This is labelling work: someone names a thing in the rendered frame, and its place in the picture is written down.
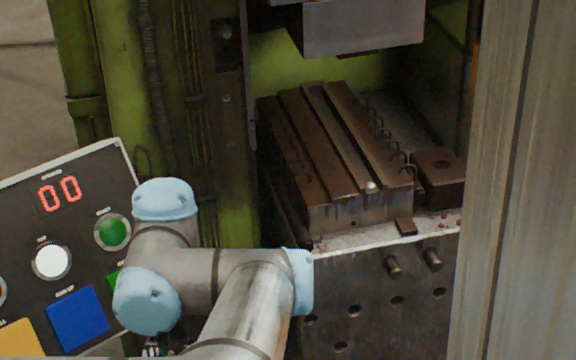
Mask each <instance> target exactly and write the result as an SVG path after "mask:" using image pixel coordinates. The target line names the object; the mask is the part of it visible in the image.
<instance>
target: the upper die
mask: <svg viewBox="0 0 576 360"><path fill-rule="evenodd" d="M425 4H426V0H310V1H309V2H301V3H294V4H286V5H279V6H272V8H273V10H274V11H275V13H276V15H277V16H278V18H279V19H280V21H281V23H282V24H283V27H284V29H285V30H286V32H287V34H288V35H289V37H290V38H291V40H292V42H293V43H294V45H295V47H296V48H297V50H298V52H299V53H300V55H301V57H302V58H303V60H308V59H315V58H322V57H329V56H335V55H342V54H349V53H356V52H362V51H370V50H377V49H384V48H391V47H397V46H404V45H411V44H419V43H423V36H424V20H425Z"/></svg>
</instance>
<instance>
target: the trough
mask: <svg viewBox="0 0 576 360"><path fill-rule="evenodd" d="M308 90H309V92H310V93H311V95H312V97H313V98H314V100H315V102H316V104H317V105H318V107H319V109H320V111H321V112H322V114H323V116H324V117H325V119H326V121H327V123H328V124H329V126H330V128H331V130H332V131H333V133H334V135H335V136H336V138H337V140H338V142H339V143H340V145H341V147H342V148H343V150H344V152H345V154H346V155H347V157H348V160H349V162H350V163H351V165H352V167H353V168H354V170H355V172H356V174H357V175H358V177H359V179H360V181H361V182H362V184H363V186H364V184H365V183H368V182H372V183H374V184H375V185H376V186H375V187H374V188H370V189H369V188H366V187H365V186H364V187H365V192H366V194H372V193H378V192H383V188H384V184H383V183H382V181H381V180H380V178H379V176H378V175H377V173H376V171H375V170H374V168H373V167H372V165H370V163H369V162H368V160H367V157H366V156H365V154H364V153H363V151H362V149H361V148H360V146H359V144H358V143H357V141H356V140H355V138H354V136H353V135H352V133H351V131H350V130H349V128H348V127H347V125H346V123H345V122H344V120H343V118H342V117H341V115H340V114H339V112H338V110H337V109H336V107H335V105H334V104H333V102H332V101H331V99H330V97H329V96H328V94H327V92H326V91H325V89H324V87H323V85H322V84H321V85H314V86H308Z"/></svg>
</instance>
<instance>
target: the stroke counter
mask: <svg viewBox="0 0 576 360"><path fill-rule="evenodd" d="M71 179H73V182H74V184H75V186H74V187H72V188H68V189H66V187H65V185H64V183H63V182H65V181H67V180H71ZM62 181H63V182H61V185H62V187H63V189H64V191H65V190H67V191H66V192H65V194H66V196H67V198H68V200H72V201H74V200H77V199H79V198H80V196H81V195H82V194H81V191H80V189H79V187H77V188H76V186H78V184H77V182H76V180H75V177H74V178H72V177H68V178H65V179H63V180H62ZM48 188H50V190H51V192H52V194H53V195H52V196H50V197H47V198H44V196H43V193H42V191H43V190H46V189H48ZM74 189H77V191H78V193H79V196H77V197H75V198H73V199H71V196H69V194H68V191H71V190H74ZM39 193H40V195H41V198H42V200H44V199H45V201H43V202H44V205H45V207H46V209H47V210H48V209H49V210H50V211H51V210H53V209H55V208H57V207H58V205H59V201H58V199H57V197H56V196H55V197H54V195H56V194H55V192H54V190H53V187H52V186H51V187H49V186H46V187H44V188H41V191H40V192H39ZM52 198H54V199H55V201H56V203H57V205H55V206H53V207H51V208H49V207H48V205H47V202H46V201H47V200H49V199H52Z"/></svg>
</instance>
